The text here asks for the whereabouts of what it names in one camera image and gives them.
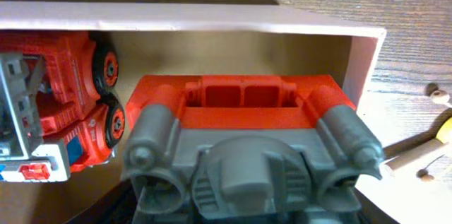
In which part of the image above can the red toy tank vehicle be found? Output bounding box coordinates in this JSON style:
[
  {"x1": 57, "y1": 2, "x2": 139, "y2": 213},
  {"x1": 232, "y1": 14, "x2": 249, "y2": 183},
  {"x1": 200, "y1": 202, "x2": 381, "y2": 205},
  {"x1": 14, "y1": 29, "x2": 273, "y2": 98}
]
[{"x1": 122, "y1": 75, "x2": 385, "y2": 223}]

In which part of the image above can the red toy fire truck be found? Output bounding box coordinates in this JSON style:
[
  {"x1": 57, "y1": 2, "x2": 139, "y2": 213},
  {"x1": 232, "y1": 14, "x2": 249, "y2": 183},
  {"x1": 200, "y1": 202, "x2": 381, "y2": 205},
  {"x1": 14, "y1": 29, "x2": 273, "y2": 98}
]
[{"x1": 1, "y1": 30, "x2": 125, "y2": 183}]

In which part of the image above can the pink cardboard box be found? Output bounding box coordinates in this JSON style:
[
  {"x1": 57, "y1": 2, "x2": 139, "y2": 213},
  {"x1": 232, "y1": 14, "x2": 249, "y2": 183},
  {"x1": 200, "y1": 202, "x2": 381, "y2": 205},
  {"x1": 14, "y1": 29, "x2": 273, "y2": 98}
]
[{"x1": 0, "y1": 1, "x2": 452, "y2": 224}]

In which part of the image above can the yellow wooden rattle drum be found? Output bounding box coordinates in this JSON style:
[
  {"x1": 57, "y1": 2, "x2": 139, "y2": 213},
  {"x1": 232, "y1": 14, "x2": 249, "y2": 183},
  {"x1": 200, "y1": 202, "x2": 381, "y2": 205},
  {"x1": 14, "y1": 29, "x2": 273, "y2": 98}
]
[{"x1": 380, "y1": 83, "x2": 451, "y2": 183}]

